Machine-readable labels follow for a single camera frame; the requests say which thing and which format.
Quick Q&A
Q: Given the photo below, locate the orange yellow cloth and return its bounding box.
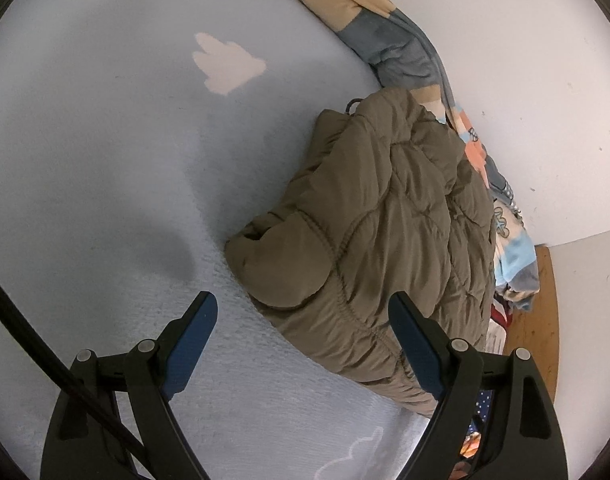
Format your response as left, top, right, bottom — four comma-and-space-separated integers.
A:
457, 432, 486, 461

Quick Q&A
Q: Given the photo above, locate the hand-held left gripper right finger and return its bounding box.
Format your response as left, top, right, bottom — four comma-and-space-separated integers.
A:
388, 291, 568, 480

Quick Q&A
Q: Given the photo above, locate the navy star print pillow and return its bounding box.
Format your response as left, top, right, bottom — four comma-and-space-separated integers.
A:
467, 300, 510, 436

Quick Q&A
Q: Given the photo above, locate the patchwork quilt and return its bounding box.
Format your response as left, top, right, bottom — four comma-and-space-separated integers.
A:
247, 0, 540, 313

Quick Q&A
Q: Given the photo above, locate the light blue bed sheet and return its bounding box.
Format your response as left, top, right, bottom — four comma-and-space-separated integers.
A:
0, 0, 436, 480

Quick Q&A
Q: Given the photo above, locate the olive puffer jacket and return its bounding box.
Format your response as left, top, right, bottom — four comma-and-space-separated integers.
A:
224, 87, 498, 417

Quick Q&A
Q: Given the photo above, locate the wooden headboard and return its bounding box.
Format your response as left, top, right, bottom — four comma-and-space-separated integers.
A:
502, 244, 560, 401

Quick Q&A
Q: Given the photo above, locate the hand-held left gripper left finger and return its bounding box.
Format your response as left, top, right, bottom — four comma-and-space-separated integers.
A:
40, 291, 219, 480

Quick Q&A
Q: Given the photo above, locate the black cable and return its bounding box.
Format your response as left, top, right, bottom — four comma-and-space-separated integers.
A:
0, 266, 153, 480

